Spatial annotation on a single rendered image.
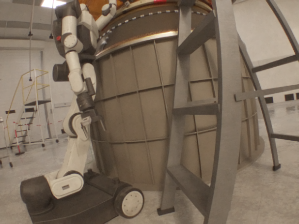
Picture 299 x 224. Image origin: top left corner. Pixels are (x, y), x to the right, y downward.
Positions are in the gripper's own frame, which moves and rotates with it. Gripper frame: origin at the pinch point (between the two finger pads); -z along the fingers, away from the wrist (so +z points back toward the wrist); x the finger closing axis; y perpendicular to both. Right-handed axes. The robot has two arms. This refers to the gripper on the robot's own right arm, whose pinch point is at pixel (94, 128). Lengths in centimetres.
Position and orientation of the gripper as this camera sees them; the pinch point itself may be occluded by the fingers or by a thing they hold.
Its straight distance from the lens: 89.6
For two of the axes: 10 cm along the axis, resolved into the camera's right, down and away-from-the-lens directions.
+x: 9.4, -3.5, 0.3
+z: -3.5, -9.4, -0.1
